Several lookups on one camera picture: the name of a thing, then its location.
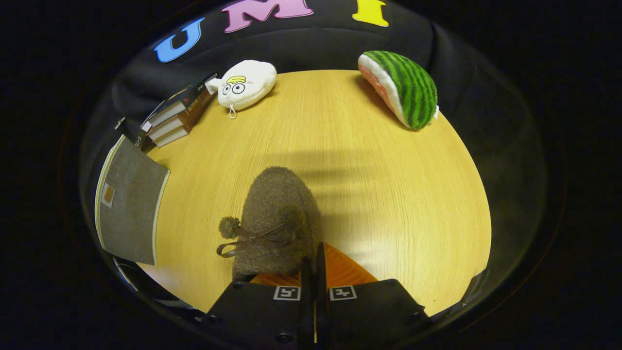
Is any grey fabric storage box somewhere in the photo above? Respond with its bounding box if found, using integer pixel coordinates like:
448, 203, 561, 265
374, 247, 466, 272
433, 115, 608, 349
95, 135, 171, 266

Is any white plush toy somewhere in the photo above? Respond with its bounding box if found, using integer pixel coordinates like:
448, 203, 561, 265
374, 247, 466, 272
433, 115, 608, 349
205, 59, 277, 119

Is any black hardcover book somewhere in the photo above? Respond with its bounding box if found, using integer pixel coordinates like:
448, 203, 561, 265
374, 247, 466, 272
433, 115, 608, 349
141, 72, 219, 129

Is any black backdrop cloth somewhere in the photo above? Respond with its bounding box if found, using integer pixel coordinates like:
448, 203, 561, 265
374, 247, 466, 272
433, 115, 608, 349
78, 0, 550, 312

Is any brown cover book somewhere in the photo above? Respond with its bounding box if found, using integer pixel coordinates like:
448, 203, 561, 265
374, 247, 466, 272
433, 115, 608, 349
155, 125, 192, 148
147, 92, 214, 141

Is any watermelon slice plush toy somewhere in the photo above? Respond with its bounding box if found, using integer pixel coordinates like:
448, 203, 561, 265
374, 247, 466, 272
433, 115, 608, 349
358, 50, 439, 131

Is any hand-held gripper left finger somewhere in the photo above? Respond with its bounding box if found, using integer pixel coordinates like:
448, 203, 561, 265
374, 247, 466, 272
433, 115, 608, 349
204, 258, 315, 350

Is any brown fuzzy shoe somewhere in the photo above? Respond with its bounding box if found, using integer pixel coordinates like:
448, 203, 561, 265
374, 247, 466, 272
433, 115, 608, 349
216, 166, 324, 281

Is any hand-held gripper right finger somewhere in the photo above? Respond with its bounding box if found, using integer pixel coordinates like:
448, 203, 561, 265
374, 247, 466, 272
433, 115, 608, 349
315, 242, 431, 350

